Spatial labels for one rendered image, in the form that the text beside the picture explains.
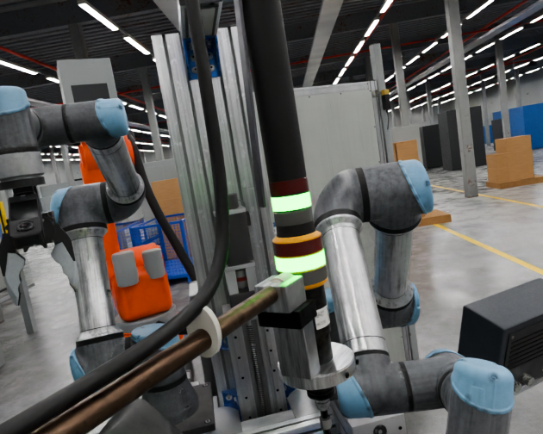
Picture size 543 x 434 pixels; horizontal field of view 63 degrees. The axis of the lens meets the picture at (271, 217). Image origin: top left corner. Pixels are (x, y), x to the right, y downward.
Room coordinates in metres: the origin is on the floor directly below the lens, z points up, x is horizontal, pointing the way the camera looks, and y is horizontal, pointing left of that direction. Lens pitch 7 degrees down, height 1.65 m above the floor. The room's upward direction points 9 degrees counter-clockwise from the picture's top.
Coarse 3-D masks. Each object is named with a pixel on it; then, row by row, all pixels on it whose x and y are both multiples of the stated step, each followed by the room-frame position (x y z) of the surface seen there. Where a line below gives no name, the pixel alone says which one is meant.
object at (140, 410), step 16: (144, 400) 0.36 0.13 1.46; (112, 416) 0.33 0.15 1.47; (128, 416) 0.34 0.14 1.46; (144, 416) 0.35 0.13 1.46; (160, 416) 0.36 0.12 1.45; (112, 432) 0.31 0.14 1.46; (128, 432) 0.32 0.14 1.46; (144, 432) 0.33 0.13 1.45; (160, 432) 0.34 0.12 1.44; (176, 432) 0.35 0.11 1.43
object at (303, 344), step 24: (288, 288) 0.33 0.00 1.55; (264, 312) 0.35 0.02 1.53; (288, 312) 0.33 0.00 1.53; (312, 312) 0.35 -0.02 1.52; (288, 336) 0.35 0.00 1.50; (312, 336) 0.35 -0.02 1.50; (288, 360) 0.35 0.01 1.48; (312, 360) 0.35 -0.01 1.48; (336, 360) 0.37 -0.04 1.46; (288, 384) 0.36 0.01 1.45; (312, 384) 0.35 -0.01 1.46; (336, 384) 0.35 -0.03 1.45
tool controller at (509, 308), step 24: (528, 288) 1.01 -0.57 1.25; (480, 312) 0.93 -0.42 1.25; (504, 312) 0.93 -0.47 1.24; (528, 312) 0.92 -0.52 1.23; (480, 336) 0.93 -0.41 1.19; (504, 336) 0.87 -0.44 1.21; (528, 336) 0.90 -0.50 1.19; (504, 360) 0.89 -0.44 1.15; (528, 360) 0.92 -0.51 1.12; (528, 384) 0.91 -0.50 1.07
